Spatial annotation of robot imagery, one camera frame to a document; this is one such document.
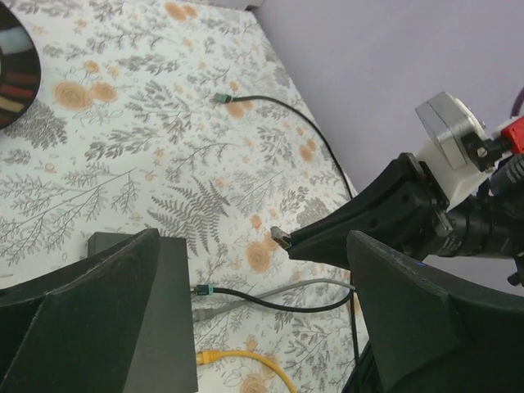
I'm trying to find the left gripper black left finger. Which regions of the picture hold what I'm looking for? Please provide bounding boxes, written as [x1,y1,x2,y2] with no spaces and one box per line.
[1,229,160,392]

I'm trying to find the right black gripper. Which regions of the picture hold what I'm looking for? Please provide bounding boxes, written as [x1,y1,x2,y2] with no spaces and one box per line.
[286,152,453,269]

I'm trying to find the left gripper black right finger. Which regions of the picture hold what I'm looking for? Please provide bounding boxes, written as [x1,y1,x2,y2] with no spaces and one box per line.
[347,232,523,392]

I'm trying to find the black network switch box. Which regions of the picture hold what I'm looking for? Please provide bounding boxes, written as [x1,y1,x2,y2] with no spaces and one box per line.
[87,233,198,392]

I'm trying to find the black cable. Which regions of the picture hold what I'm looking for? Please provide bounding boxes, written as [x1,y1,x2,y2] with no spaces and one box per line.
[190,282,364,393]
[212,92,357,251]

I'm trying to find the yellow ethernet cable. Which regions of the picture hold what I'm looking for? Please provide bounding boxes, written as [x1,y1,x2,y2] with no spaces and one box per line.
[196,348,298,393]

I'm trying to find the grey cable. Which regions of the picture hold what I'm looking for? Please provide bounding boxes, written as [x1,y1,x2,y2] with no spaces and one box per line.
[194,278,356,323]

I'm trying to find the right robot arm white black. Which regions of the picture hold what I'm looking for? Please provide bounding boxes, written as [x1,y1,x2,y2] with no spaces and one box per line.
[272,153,523,286]

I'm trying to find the floral tablecloth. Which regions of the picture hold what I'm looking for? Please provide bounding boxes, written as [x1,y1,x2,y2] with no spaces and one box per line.
[1,1,367,392]

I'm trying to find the dark rimmed ceramic plate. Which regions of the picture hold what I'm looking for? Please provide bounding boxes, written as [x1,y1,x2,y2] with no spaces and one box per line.
[1,2,42,129]

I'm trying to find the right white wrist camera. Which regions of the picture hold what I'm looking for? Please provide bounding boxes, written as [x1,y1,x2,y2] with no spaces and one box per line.
[413,90,524,212]

